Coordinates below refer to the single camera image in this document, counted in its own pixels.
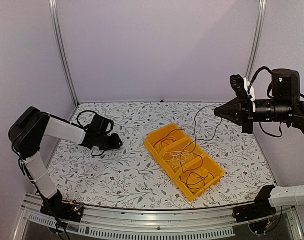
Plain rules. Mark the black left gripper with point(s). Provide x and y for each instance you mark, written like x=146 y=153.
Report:
x=115 y=144

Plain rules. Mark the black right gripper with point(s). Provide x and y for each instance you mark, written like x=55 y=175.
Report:
x=234 y=110

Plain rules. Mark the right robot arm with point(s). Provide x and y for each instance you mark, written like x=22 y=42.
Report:
x=285 y=86

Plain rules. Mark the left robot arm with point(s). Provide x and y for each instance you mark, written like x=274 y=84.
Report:
x=30 y=130

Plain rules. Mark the floral table cloth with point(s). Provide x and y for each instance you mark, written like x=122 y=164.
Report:
x=130 y=178

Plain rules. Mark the yellow three-compartment bin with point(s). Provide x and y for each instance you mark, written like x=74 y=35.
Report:
x=191 y=169

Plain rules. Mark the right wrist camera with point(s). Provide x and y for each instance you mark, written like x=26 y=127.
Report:
x=242 y=88

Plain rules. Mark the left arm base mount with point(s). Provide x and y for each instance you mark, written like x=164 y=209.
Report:
x=57 y=208

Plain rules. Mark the aluminium front rail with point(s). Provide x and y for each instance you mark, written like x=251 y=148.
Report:
x=106 y=223

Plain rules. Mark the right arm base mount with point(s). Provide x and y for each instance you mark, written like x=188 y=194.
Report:
x=261 y=208

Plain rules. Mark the right rear aluminium post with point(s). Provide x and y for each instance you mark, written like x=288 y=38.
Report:
x=257 y=37

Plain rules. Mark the aluminium post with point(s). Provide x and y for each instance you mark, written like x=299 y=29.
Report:
x=257 y=37
x=53 y=7

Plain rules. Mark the left rear aluminium post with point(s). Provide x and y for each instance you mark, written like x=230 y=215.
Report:
x=53 y=7

